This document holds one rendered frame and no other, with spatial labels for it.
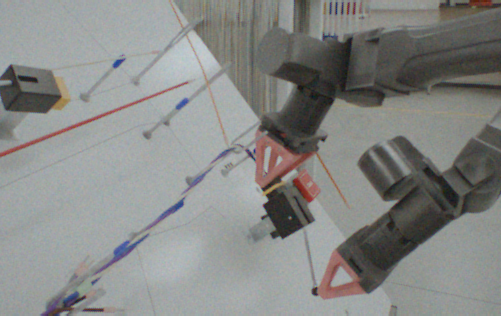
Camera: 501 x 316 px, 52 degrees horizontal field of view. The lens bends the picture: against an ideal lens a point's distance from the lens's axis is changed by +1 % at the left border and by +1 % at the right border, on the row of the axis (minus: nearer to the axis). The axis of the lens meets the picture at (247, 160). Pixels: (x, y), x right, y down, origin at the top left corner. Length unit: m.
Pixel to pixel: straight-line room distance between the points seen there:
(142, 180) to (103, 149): 0.06
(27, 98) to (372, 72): 0.36
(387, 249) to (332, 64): 0.23
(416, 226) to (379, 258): 0.06
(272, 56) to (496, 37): 0.24
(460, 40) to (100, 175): 0.40
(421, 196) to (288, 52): 0.23
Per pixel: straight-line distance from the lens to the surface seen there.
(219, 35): 1.35
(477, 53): 0.50
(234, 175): 0.79
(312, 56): 0.60
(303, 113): 0.66
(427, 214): 0.62
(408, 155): 0.66
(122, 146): 0.65
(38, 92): 0.52
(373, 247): 0.65
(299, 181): 0.87
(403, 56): 0.56
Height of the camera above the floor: 1.43
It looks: 18 degrees down
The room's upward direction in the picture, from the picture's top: straight up
